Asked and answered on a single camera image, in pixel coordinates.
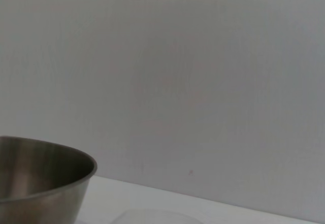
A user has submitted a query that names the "clear plastic measuring cup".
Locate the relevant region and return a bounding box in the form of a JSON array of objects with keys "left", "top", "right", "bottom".
[{"left": 111, "top": 208, "right": 206, "bottom": 224}]

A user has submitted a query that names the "stainless steel mixing bowl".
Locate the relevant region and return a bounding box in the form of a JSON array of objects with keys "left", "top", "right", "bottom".
[{"left": 0, "top": 136, "right": 98, "bottom": 224}]

